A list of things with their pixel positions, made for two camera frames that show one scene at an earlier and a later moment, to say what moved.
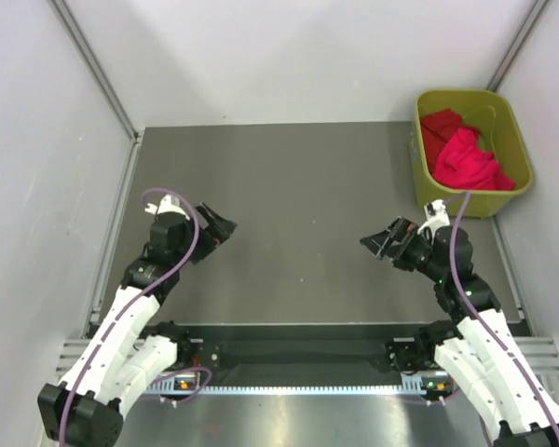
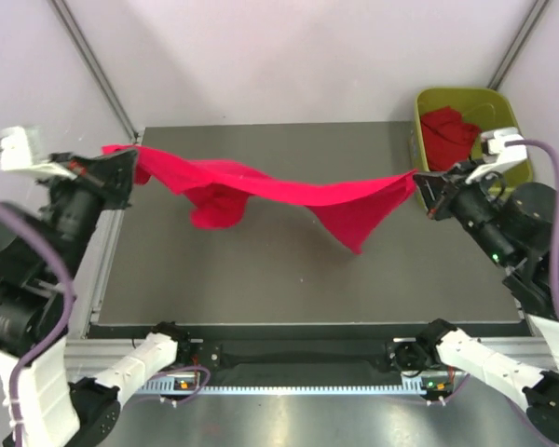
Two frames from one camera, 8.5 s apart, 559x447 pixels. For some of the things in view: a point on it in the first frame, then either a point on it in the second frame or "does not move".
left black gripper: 211,237 -> 108,175
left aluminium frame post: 106,83 does not move
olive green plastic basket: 492,117 does not move
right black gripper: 379,243 -> 438,189
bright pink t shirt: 462,164 -> 220,190
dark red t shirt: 439,128 does not move
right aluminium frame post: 538,6 does not move
